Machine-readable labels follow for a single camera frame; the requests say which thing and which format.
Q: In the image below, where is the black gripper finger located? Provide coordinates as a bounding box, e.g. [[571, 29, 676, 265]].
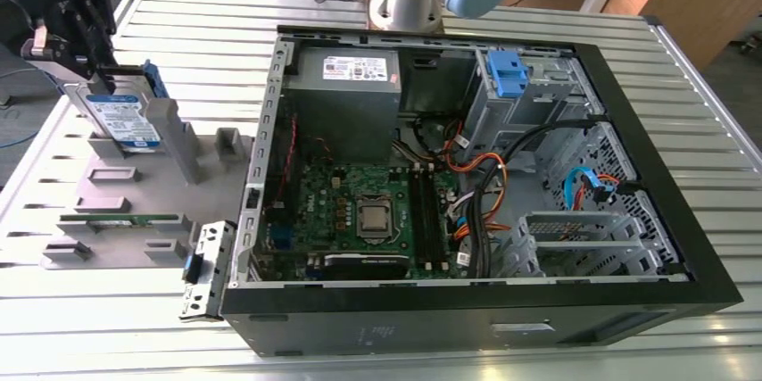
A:
[[88, 0, 148, 77], [44, 8, 117, 93]]

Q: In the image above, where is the blue drive latch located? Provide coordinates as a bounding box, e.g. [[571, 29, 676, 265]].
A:
[[484, 49, 531, 99]]

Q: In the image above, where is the black PC case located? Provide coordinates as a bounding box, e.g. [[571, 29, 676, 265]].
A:
[[216, 23, 746, 359]]

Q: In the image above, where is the grey parts rack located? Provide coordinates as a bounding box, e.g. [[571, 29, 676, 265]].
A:
[[39, 97, 255, 271]]

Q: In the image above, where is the black graphics card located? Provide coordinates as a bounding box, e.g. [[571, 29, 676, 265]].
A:
[[320, 252, 412, 282]]

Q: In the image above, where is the green RAM stick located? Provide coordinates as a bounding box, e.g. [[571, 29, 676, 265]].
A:
[[59, 213, 180, 227]]

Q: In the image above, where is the black cable bundle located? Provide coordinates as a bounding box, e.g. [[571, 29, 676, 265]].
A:
[[467, 120, 600, 277]]

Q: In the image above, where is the CPU socket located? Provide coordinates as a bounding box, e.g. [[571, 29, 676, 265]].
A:
[[354, 193, 399, 246]]

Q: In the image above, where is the orange wire bundle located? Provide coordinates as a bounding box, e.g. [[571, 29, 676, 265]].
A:
[[446, 153, 514, 244]]

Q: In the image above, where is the wooden cabinet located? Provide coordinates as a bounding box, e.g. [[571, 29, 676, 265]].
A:
[[600, 0, 762, 70]]

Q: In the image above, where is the metal drive cage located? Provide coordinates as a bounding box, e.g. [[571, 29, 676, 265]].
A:
[[463, 48, 602, 168]]

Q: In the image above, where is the silver CPU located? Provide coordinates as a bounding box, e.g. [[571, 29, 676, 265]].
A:
[[358, 205, 394, 231]]

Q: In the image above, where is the black RAM slot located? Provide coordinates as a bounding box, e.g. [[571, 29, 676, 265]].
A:
[[426, 165, 448, 271], [410, 165, 431, 273]]

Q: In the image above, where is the metal disk bay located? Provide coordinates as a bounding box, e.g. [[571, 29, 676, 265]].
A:
[[499, 211, 679, 278]]

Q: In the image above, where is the metal expansion slot bracket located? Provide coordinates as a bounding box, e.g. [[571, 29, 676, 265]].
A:
[[177, 219, 239, 322]]

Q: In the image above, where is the blue data wire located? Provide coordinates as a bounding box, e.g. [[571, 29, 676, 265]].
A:
[[562, 167, 602, 212]]

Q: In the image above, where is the red black fan wire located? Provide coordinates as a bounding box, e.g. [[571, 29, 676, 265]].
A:
[[277, 112, 299, 211]]

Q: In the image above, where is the hard disk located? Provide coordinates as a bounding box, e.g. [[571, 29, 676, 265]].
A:
[[59, 59, 173, 154]]

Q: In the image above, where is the green motherboard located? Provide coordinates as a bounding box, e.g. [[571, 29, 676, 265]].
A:
[[255, 162, 471, 282]]

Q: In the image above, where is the grey power supply unit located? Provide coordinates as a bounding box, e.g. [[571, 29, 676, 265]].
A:
[[283, 44, 402, 166]]

